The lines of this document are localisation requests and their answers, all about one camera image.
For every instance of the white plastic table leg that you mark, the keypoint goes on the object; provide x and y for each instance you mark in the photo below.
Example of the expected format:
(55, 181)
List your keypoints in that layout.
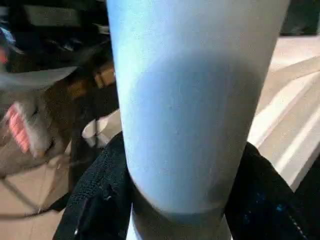
(195, 100)

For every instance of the white plastic table top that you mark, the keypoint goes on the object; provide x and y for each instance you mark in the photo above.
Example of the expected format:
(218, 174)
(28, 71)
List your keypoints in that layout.
(290, 125)

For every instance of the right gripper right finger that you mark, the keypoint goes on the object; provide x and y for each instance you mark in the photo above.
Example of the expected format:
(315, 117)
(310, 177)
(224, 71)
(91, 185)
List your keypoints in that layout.
(265, 205)

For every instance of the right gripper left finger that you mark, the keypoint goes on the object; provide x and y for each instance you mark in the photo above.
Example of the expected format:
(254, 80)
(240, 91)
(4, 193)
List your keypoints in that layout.
(102, 200)

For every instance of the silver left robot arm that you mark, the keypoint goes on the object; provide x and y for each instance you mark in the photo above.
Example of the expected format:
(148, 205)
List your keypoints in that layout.
(30, 85)

